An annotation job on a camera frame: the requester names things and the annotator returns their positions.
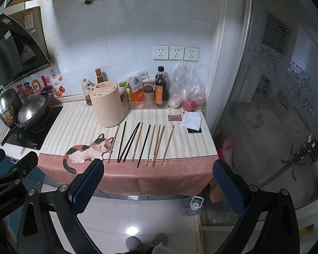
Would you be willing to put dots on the clear plastic organizer tray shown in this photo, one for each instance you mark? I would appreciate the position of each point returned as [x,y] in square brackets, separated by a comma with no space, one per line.
[148,104]

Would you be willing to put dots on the white paper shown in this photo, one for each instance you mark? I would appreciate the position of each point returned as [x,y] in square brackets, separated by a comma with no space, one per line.
[191,120]

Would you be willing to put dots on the oil dispenser bottle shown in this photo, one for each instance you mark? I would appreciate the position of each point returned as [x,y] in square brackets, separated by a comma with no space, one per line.
[88,91]

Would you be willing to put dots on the beige utensil holder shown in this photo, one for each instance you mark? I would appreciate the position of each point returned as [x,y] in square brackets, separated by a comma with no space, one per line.
[108,103]

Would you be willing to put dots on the black range hood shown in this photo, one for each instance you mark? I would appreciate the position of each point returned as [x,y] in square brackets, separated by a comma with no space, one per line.
[8,53]

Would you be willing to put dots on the clear water jug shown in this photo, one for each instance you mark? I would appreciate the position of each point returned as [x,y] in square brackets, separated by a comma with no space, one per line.
[192,206]

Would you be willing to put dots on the dark soy sauce bottle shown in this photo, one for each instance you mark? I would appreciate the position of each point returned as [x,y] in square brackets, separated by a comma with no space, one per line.
[161,90]

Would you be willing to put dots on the dark bottle with brown cap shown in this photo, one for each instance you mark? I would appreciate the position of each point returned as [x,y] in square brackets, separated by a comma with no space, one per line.
[99,76]

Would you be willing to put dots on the small brown card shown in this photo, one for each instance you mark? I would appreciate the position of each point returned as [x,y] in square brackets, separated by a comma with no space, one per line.
[174,118]

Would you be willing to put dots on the brown-lid jar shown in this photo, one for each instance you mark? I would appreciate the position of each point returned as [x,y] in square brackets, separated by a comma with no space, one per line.
[149,92]

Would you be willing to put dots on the black smartphone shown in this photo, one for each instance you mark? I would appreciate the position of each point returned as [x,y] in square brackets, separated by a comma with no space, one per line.
[194,130]

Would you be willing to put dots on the white and orange seasoning bag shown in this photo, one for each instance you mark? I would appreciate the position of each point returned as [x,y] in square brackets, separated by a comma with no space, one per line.
[136,87]

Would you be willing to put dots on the white powder bag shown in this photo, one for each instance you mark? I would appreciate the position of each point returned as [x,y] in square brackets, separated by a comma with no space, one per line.
[175,101]

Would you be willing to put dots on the colourful wall stickers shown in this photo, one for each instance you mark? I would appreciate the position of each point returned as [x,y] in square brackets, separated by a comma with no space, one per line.
[37,84]

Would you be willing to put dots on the white wall outlet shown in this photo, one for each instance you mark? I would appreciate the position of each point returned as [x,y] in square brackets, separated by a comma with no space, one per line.
[176,53]
[191,54]
[160,53]

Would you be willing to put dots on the black induction cooktop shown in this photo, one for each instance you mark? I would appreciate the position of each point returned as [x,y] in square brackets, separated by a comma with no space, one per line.
[37,135]

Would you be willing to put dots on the steel wok with lid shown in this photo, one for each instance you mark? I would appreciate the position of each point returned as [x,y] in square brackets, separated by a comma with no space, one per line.
[31,111]

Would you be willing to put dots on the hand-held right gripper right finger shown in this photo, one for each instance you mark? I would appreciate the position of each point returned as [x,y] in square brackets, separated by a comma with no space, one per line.
[228,190]

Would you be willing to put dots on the set of chopsticks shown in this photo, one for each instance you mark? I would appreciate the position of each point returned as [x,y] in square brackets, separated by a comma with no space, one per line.
[144,145]

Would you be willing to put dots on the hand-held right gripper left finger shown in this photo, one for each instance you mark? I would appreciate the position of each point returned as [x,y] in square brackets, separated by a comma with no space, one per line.
[87,184]

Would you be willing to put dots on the clear plastic bag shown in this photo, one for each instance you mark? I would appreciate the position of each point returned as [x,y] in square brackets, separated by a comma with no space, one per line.
[190,82]

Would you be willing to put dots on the patterned glass door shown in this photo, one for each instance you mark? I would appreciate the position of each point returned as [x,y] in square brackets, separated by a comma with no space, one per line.
[281,84]

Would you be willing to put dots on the yellow-green box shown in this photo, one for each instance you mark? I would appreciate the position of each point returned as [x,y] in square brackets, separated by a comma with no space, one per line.
[124,90]

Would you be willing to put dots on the grey slipper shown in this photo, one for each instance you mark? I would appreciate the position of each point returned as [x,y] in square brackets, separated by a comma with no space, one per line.
[133,243]
[159,239]

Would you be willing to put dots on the steel steamer pot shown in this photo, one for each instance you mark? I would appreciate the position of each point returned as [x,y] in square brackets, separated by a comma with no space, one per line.
[6,105]

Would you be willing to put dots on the cat-print striped tablecloth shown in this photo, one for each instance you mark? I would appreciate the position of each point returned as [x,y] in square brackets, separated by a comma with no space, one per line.
[76,121]

